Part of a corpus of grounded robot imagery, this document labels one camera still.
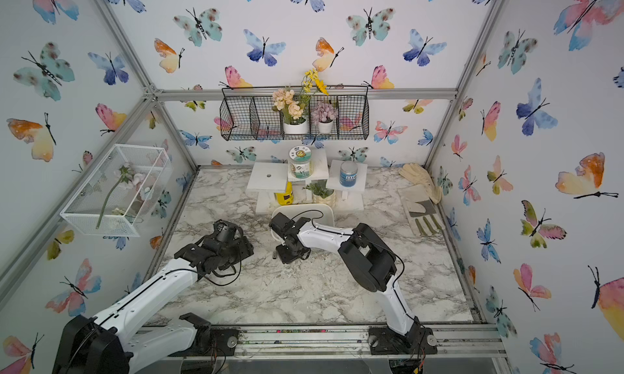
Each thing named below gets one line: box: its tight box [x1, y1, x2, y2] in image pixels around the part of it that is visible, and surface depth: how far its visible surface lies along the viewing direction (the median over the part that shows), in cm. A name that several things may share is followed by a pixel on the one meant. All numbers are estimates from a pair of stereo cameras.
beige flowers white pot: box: [272, 88, 312, 135], surface depth 84 cm
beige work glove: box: [398, 162, 443, 205], surface depth 120 cm
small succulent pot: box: [301, 182, 336, 205], surface depth 101 cm
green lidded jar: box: [288, 144, 314, 180], surface depth 84 cm
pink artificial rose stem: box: [95, 161, 147, 231], surface depth 76 cm
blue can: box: [338, 160, 359, 187], surface depth 91 cm
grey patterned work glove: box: [397, 184, 446, 238], surface depth 106 cm
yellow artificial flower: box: [303, 68, 330, 96], surface depth 84 cm
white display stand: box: [246, 147, 369, 215], surface depth 98 cm
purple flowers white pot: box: [311, 101, 338, 135], surface depth 92 cm
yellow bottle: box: [275, 181, 295, 206], surface depth 103 cm
